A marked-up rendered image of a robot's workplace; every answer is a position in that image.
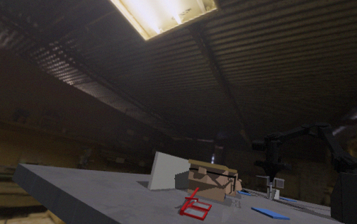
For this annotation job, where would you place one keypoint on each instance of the white block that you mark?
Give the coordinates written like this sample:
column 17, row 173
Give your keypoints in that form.
column 275, row 193

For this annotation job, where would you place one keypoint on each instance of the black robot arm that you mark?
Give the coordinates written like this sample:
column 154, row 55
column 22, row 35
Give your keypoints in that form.
column 340, row 160

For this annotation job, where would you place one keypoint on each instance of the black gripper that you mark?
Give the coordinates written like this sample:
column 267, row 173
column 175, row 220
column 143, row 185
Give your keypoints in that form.
column 272, row 161

